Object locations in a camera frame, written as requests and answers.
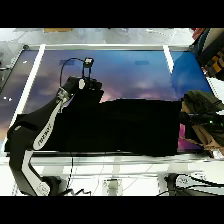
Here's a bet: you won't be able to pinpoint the blue garment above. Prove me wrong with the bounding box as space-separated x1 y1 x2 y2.
171 51 214 102

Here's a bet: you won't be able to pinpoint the heap of clothes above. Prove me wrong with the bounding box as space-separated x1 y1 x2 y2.
189 28 224 82

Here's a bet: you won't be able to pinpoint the olive green garment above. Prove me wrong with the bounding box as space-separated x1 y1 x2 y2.
182 89 224 116

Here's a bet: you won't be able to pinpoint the silver frame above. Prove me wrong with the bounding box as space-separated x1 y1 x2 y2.
0 43 224 197

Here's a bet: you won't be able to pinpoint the black pants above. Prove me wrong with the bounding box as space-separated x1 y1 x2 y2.
4 89 183 158

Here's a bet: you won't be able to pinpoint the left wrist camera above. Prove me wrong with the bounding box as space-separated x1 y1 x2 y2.
82 57 95 80

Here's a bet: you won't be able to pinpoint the black cable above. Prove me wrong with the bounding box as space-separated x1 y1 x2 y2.
64 151 76 196
58 57 86 90

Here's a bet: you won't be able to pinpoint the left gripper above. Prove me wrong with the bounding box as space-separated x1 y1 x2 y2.
83 78 103 94

